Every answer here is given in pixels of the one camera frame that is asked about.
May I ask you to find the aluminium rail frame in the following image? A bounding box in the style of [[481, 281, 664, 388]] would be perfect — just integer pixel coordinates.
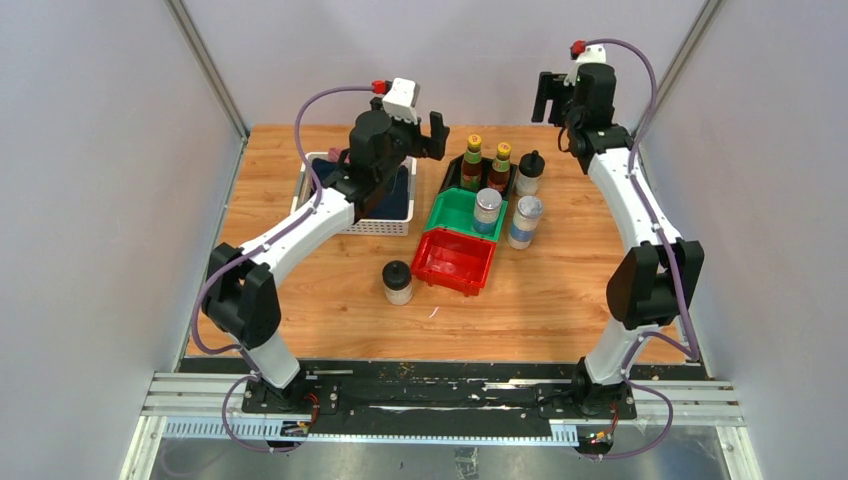
[[121, 38, 744, 479]]

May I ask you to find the silver lid jar back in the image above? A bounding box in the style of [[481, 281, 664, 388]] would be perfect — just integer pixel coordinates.
[[472, 188, 503, 234]]

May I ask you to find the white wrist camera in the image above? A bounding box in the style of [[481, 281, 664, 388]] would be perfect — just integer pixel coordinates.
[[382, 77, 420, 125], [563, 40, 607, 86]]

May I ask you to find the silver lid jar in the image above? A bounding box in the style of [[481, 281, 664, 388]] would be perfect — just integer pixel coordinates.
[[508, 195, 544, 250], [472, 188, 503, 234]]

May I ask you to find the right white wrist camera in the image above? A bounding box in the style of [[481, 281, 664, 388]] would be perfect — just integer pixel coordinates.
[[563, 40, 607, 86]]

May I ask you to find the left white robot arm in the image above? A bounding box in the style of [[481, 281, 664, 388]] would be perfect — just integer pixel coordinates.
[[199, 98, 450, 413]]

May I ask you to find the pink cloth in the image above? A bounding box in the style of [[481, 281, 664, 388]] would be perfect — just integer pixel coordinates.
[[326, 147, 350, 164]]

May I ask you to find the red plastic bin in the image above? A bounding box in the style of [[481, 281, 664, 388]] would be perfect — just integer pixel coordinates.
[[411, 228, 496, 297]]

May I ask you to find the black cap shaker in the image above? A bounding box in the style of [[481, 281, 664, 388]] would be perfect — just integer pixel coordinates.
[[382, 260, 413, 306], [514, 150, 545, 197]]

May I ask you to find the yellow cap sauce bottle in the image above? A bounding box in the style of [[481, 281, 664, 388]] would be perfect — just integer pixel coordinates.
[[460, 134, 482, 192], [487, 142, 512, 194]]

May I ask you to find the green plastic bin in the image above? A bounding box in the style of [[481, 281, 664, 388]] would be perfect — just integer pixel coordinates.
[[424, 188, 508, 243]]

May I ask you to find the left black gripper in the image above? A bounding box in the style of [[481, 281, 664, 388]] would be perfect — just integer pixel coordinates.
[[370, 98, 448, 184]]

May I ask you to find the white plastic basket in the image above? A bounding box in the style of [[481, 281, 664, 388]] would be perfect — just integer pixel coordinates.
[[290, 152, 418, 236]]

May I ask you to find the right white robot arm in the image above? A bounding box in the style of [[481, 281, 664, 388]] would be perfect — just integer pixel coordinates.
[[531, 62, 705, 418]]

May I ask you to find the dark blue cloth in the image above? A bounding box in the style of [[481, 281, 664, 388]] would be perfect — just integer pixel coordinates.
[[312, 158, 410, 220]]

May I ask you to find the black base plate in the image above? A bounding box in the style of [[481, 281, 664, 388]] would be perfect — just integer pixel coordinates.
[[179, 357, 721, 445]]

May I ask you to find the black cap shaker back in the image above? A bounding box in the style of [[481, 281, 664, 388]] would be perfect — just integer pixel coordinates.
[[514, 150, 545, 197]]

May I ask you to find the black cap shaker front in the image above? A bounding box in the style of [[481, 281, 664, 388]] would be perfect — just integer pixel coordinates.
[[382, 260, 413, 306]]

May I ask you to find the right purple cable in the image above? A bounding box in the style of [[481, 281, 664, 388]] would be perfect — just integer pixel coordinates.
[[582, 38, 701, 461]]

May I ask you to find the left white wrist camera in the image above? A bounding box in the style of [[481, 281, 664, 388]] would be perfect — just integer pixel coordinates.
[[382, 77, 420, 125]]

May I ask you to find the black plastic bin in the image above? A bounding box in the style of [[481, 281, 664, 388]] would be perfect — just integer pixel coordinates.
[[439, 155, 519, 201]]

